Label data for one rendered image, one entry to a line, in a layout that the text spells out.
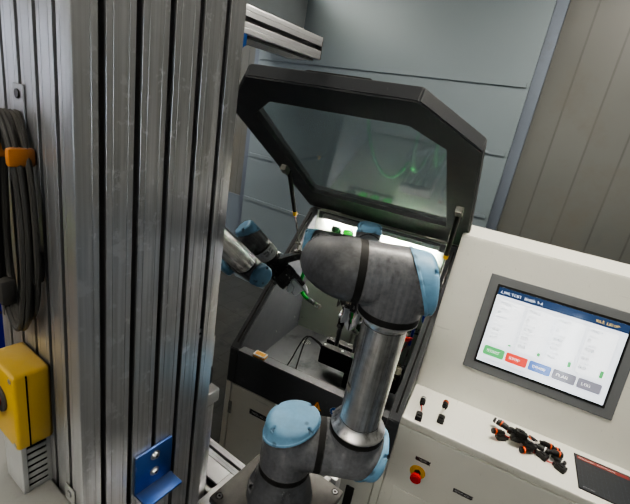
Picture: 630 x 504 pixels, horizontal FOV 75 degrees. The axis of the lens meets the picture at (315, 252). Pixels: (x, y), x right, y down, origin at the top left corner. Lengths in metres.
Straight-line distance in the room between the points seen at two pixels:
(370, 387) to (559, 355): 0.93
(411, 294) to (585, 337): 1.00
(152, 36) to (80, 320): 0.37
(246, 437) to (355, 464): 1.00
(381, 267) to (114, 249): 0.40
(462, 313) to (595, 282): 0.43
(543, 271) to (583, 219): 1.66
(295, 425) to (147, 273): 0.46
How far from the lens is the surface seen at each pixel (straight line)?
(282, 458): 0.94
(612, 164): 3.20
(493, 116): 3.23
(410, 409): 1.53
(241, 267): 1.25
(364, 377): 0.81
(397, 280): 0.69
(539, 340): 1.61
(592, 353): 1.64
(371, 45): 3.65
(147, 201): 0.61
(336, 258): 0.68
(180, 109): 0.61
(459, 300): 1.59
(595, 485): 1.62
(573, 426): 1.70
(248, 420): 1.83
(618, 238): 3.24
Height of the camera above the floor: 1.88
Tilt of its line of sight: 19 degrees down
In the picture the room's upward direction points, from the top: 10 degrees clockwise
